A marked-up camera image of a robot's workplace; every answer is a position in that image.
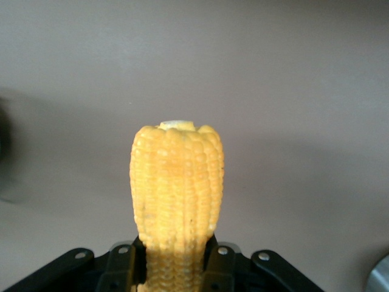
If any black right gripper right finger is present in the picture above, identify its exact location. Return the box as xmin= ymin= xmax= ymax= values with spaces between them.
xmin=200 ymin=234 xmax=244 ymax=292

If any yellow corn cob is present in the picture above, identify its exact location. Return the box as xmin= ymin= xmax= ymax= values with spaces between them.
xmin=129 ymin=119 xmax=225 ymax=292

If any steel steamer pot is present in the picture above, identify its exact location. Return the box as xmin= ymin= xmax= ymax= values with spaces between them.
xmin=366 ymin=254 xmax=389 ymax=292

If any brown table cover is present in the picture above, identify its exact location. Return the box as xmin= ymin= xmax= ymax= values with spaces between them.
xmin=0 ymin=0 xmax=389 ymax=292

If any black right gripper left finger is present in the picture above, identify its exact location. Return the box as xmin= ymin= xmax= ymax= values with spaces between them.
xmin=97 ymin=235 xmax=148 ymax=292

